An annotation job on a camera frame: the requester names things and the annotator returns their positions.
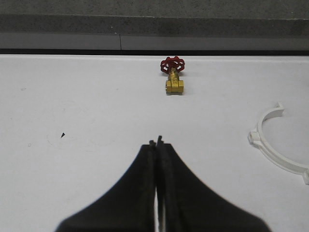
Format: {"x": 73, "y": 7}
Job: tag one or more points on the white half pipe clamp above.
{"x": 257, "y": 139}

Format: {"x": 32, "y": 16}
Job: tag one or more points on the grey stone counter ledge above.
{"x": 155, "y": 25}

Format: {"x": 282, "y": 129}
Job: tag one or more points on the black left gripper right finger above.
{"x": 186, "y": 204}

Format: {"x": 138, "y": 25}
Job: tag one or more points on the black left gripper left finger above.
{"x": 127, "y": 207}

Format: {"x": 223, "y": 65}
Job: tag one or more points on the brass valve red handwheel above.
{"x": 172, "y": 67}

